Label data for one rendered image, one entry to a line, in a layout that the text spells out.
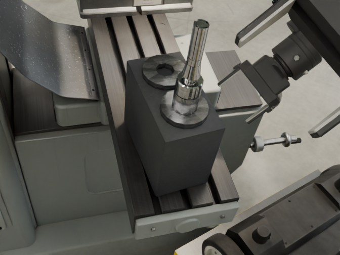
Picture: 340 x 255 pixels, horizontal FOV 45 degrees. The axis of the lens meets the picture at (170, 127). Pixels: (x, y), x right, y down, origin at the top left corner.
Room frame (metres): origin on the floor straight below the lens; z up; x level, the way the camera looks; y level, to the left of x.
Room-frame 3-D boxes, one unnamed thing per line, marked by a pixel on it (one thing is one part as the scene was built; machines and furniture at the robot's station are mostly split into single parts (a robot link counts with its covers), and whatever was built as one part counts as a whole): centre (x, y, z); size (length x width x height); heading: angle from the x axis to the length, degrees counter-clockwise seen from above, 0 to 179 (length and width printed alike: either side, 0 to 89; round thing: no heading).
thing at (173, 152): (0.56, 0.00, 1.04); 0.22 x 0.12 x 0.20; 29
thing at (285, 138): (1.02, -0.40, 0.52); 0.22 x 0.06 x 0.06; 112
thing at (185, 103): (0.52, -0.02, 1.17); 0.05 x 0.05 x 0.06
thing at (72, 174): (0.96, 0.12, 0.44); 0.80 x 0.30 x 0.60; 112
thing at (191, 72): (0.52, -0.02, 1.26); 0.03 x 0.03 x 0.11
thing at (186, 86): (0.52, -0.02, 1.20); 0.05 x 0.05 x 0.01
